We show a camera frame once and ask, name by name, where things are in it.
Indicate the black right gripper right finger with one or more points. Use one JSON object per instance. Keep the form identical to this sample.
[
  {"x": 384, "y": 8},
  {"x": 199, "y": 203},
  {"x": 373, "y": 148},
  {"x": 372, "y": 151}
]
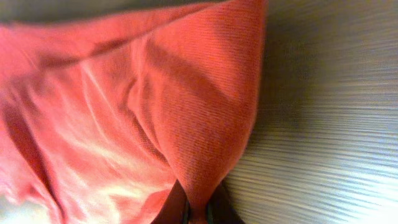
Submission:
[{"x": 220, "y": 210}]

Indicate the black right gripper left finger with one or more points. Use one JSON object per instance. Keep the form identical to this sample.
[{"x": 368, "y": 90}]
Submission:
[{"x": 175, "y": 210}]

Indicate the orange McKinney soccer t-shirt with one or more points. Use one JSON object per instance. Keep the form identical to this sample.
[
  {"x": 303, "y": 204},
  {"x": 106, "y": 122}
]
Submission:
[{"x": 100, "y": 118}]

